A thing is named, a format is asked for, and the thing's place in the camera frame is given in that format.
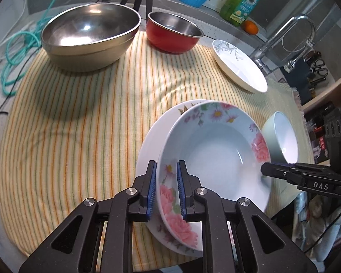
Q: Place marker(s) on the red steel-lined bowl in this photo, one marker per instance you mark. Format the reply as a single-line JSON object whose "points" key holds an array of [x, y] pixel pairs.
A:
{"points": [[164, 39]]}

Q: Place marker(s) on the striped yellow cloth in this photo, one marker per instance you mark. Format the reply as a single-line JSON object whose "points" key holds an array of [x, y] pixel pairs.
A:
{"points": [[74, 136]]}

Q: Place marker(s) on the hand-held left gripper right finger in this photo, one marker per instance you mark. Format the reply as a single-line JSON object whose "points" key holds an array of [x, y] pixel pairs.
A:
{"points": [[182, 193]]}

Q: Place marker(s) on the white plate with grey leaves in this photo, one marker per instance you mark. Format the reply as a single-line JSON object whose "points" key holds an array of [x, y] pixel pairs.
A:
{"points": [[238, 65]]}

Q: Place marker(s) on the scissors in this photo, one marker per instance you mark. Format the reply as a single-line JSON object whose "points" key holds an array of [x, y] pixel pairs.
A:
{"points": [[319, 68]]}

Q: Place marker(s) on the grey-blue ceramic bowl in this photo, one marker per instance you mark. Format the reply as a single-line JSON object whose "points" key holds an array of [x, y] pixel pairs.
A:
{"points": [[284, 136]]}

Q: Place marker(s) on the green dish soap bottle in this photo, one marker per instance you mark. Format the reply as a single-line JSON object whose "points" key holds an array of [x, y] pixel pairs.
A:
{"points": [[240, 2]]}

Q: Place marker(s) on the white plate with small flowers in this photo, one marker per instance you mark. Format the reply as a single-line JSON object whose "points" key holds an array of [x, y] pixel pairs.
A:
{"points": [[150, 145]]}

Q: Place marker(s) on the large stainless steel bowl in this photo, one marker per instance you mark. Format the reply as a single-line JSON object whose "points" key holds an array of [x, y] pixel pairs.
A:
{"points": [[85, 28]]}

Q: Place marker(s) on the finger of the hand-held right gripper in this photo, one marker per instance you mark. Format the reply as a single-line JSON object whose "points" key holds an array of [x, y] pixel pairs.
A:
{"points": [[272, 169]]}

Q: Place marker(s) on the orange fruit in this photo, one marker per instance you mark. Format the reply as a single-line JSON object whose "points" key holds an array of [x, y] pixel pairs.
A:
{"points": [[250, 27]]}

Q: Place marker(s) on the pink floral deep plate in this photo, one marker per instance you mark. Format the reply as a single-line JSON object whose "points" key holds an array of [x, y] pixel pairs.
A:
{"points": [[216, 153]]}

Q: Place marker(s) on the chrome faucet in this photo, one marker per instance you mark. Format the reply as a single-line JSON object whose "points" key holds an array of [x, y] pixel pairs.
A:
{"points": [[263, 49]]}

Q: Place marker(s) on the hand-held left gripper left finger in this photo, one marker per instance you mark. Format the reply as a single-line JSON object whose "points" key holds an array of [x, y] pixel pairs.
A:
{"points": [[151, 193]]}

